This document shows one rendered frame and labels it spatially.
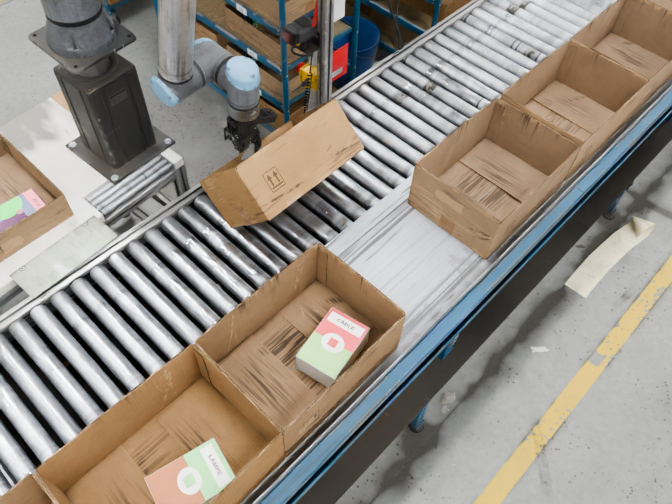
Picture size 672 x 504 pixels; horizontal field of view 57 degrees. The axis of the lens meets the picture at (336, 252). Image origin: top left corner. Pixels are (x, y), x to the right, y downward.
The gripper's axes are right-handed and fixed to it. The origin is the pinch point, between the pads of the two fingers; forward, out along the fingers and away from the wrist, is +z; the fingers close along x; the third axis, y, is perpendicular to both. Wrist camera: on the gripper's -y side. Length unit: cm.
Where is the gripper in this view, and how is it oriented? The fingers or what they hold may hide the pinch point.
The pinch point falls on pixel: (250, 153)
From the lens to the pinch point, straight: 202.6
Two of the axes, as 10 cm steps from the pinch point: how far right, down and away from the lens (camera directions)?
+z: -1.0, 5.2, 8.5
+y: -6.9, 5.7, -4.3
